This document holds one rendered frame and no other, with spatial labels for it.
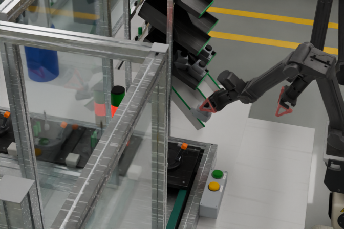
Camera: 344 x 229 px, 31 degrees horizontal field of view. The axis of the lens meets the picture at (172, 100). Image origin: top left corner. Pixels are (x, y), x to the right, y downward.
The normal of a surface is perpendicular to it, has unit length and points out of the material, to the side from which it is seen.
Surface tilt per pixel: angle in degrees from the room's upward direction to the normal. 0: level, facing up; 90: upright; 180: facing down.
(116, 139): 0
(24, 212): 90
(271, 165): 0
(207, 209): 90
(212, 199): 0
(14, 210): 90
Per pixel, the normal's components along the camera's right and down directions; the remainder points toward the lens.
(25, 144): -0.25, 0.56
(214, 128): 0.02, -0.82
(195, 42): 0.40, -0.63
